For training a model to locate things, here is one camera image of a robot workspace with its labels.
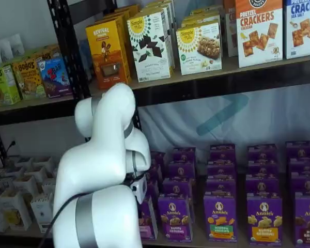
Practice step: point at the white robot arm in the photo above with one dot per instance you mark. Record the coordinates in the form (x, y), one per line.
(106, 155)

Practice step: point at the black power plug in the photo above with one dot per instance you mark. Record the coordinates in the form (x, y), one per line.
(12, 146)

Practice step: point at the wooden shelf board under purple boxes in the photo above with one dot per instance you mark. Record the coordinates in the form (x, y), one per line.
(222, 244)

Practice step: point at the purple bunny grahams box purple patch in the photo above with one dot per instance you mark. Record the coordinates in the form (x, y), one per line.
(175, 219)

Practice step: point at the purple box orange patch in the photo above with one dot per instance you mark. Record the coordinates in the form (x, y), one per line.
(264, 222)

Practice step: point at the pretzel crackers cheddar box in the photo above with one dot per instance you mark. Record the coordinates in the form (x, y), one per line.
(259, 33)

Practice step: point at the white backdrop sheet teal logo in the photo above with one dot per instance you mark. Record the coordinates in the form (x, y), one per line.
(196, 124)

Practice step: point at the purple box pink patch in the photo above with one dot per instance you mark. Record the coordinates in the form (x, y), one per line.
(146, 222)

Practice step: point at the black metal shelf frame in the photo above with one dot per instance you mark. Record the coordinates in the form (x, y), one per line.
(67, 51)

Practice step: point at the brown cracker box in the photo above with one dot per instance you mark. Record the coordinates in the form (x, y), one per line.
(230, 28)

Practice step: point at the wooden shelf board under cracker boxes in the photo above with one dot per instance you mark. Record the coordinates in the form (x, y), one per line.
(222, 71)

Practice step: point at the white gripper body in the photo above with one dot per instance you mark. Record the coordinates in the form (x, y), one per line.
(140, 188)

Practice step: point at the Simple Mills almond bar box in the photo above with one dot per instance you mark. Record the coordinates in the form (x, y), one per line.
(201, 16)
(199, 49)

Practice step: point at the purple box green patch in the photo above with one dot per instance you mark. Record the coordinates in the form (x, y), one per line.
(219, 219)

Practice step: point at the green Bobo's box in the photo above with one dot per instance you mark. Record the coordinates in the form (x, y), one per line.
(2, 85)

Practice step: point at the white pouch bags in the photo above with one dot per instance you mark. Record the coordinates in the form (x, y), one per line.
(5, 49)

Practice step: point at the blue Z Bar box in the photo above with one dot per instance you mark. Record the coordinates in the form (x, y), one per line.
(55, 77)

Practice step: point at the purple box brown chocolate bunnies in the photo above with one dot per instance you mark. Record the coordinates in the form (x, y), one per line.
(308, 219)

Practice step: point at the yellow Bobo's box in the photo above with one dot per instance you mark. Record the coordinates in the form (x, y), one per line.
(28, 80)

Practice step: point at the blue sea salt crackers box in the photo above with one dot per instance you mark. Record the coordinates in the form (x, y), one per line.
(303, 28)

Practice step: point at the wooden shelf board under Bobo's boxes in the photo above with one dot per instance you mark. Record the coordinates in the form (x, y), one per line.
(28, 103)

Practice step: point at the Simple Mills dark cookie box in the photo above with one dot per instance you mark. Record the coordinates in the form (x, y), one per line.
(160, 6)
(149, 46)

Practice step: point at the orange Revival box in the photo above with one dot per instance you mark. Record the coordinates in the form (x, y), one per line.
(121, 15)
(106, 51)

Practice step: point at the purple snack box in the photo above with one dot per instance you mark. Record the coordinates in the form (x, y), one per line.
(306, 183)
(301, 149)
(155, 171)
(220, 186)
(263, 169)
(184, 154)
(262, 153)
(221, 169)
(182, 170)
(177, 187)
(262, 187)
(222, 152)
(158, 158)
(304, 166)

